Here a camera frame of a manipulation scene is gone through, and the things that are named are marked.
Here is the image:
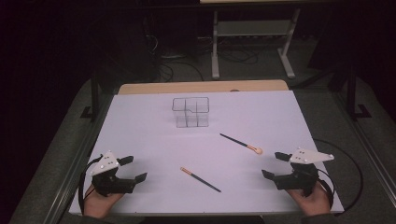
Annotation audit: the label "round-tipped makeup brush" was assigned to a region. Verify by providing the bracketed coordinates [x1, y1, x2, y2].
[219, 133, 264, 156]

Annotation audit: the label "aluminium frame rail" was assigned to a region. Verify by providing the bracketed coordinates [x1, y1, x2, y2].
[330, 90, 396, 202]
[41, 92, 114, 224]

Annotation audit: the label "black orange-ended makeup pencil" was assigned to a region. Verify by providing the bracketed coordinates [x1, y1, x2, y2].
[179, 166, 222, 193]

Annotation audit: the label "black floor cables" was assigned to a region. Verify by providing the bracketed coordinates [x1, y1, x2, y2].
[143, 17, 260, 83]

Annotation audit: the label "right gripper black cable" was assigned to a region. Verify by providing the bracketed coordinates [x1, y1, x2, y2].
[312, 138, 364, 217]

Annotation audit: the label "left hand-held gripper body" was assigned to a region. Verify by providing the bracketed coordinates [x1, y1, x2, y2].
[89, 150, 138, 198]

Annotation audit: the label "black metal stand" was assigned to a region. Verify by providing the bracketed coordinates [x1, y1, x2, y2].
[79, 72, 103, 121]
[345, 65, 373, 121]

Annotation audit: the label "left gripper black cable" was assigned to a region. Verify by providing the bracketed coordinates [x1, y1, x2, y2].
[78, 154, 105, 217]

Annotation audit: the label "white metal stand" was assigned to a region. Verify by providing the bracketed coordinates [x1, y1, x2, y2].
[210, 7, 302, 80]

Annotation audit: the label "person's left hand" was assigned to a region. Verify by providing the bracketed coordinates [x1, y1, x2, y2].
[83, 184, 125, 219]

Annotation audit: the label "person's right hand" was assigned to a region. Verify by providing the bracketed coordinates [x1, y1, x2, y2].
[285, 181, 332, 217]

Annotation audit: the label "clear plastic organizer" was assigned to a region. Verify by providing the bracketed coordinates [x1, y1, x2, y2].
[171, 96, 210, 129]

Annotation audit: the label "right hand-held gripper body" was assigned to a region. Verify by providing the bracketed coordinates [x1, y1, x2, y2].
[274, 147, 335, 198]

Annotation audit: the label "white table board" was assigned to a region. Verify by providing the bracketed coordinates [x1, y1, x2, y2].
[68, 90, 346, 217]

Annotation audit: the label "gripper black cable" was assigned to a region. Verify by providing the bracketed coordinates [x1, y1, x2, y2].
[312, 138, 364, 217]
[78, 154, 105, 217]

